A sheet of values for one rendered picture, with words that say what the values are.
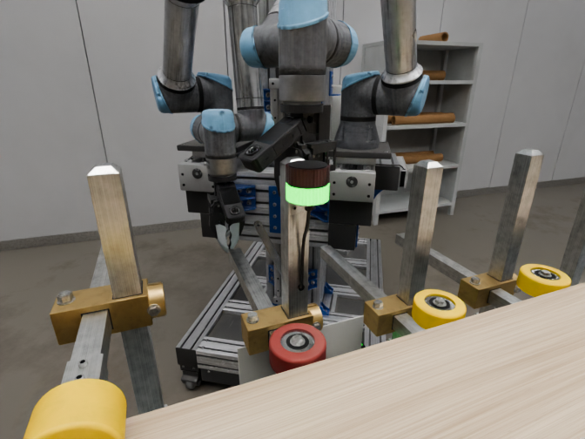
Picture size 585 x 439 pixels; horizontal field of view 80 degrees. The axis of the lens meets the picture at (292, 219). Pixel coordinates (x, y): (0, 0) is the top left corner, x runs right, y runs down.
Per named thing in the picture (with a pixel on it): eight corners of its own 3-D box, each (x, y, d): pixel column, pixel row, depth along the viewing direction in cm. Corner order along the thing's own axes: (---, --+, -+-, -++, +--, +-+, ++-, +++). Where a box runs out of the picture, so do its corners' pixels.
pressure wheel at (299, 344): (264, 387, 55) (261, 327, 51) (310, 373, 58) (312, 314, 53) (280, 431, 48) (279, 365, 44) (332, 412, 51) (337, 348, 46)
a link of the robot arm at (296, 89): (300, 74, 51) (266, 75, 57) (300, 107, 53) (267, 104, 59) (335, 75, 56) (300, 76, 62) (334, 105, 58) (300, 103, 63)
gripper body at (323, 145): (336, 174, 63) (339, 103, 58) (301, 183, 58) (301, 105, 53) (306, 167, 68) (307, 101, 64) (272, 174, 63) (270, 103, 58)
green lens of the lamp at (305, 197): (279, 194, 51) (279, 179, 50) (317, 190, 53) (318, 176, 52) (295, 207, 45) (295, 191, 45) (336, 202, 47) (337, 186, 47)
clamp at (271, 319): (241, 337, 62) (240, 313, 60) (311, 320, 67) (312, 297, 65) (250, 359, 57) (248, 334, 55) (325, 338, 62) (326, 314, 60)
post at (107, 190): (147, 436, 61) (89, 162, 43) (168, 429, 62) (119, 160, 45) (147, 455, 58) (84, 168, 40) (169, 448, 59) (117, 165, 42)
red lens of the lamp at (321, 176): (279, 178, 50) (279, 162, 49) (318, 173, 52) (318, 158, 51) (295, 189, 44) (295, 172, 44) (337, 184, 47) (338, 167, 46)
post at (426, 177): (386, 371, 79) (413, 159, 62) (400, 367, 80) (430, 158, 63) (397, 382, 76) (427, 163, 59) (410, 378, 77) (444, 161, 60)
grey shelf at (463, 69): (352, 210, 366) (362, 44, 309) (424, 201, 392) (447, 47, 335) (373, 225, 326) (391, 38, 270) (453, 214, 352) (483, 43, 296)
